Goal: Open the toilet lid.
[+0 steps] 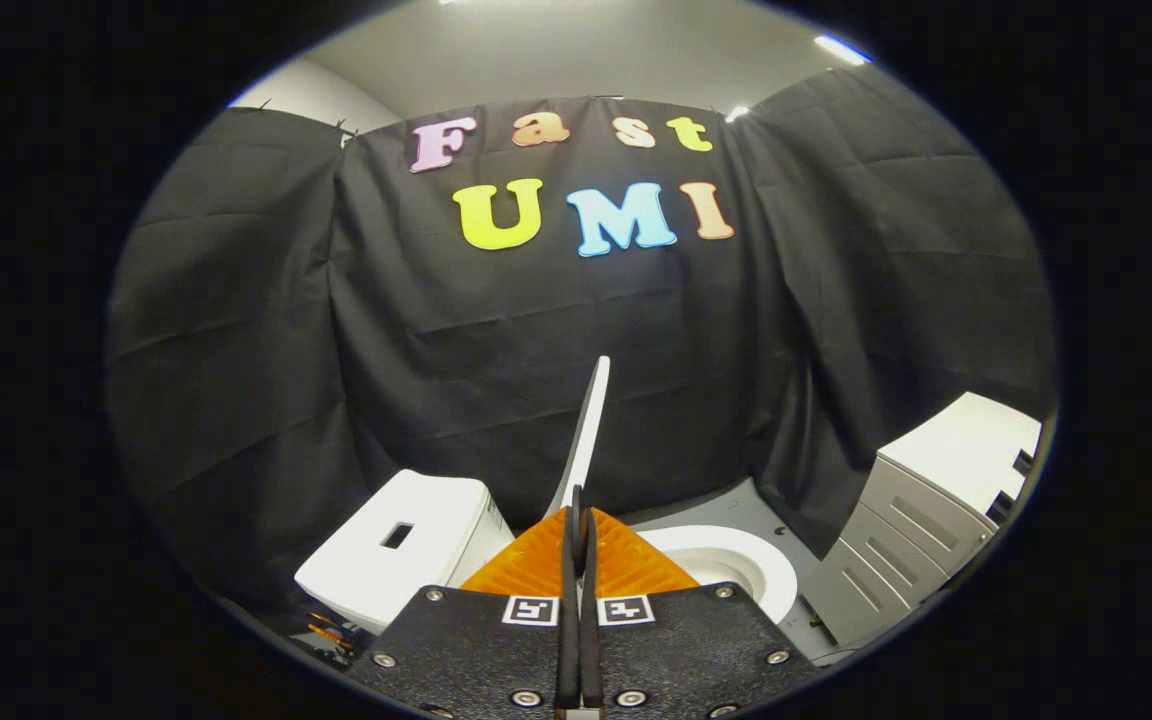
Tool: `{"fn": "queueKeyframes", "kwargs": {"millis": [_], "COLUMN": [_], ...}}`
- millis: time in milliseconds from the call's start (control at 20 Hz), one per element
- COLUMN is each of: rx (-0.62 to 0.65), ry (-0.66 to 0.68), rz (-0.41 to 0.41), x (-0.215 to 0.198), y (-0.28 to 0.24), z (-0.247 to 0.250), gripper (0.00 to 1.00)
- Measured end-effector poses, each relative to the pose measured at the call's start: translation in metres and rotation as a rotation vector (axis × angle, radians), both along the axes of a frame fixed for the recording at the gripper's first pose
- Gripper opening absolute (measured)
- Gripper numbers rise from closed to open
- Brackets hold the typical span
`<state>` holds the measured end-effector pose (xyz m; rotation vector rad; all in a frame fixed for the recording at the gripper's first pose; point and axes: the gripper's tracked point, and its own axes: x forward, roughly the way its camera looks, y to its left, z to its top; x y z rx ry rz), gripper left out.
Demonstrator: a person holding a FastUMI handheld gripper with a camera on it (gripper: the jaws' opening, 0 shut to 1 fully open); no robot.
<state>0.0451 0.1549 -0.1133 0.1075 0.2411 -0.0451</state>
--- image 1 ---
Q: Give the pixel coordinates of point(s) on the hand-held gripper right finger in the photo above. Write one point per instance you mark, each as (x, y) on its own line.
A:
(686, 650)

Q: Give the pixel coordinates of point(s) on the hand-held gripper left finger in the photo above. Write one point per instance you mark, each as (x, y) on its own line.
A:
(476, 650)

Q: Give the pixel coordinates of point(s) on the white toilet tank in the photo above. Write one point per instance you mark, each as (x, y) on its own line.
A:
(386, 570)

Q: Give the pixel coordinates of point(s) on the grey drawer cabinet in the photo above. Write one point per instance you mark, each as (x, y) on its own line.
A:
(926, 500)

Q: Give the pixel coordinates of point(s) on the black backdrop cloth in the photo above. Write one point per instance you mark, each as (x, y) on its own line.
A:
(496, 360)

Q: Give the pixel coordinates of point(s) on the small ceiling light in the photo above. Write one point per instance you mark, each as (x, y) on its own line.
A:
(736, 113)

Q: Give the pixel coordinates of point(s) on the rectangular ceiling light panel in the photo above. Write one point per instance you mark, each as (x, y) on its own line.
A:
(841, 49)

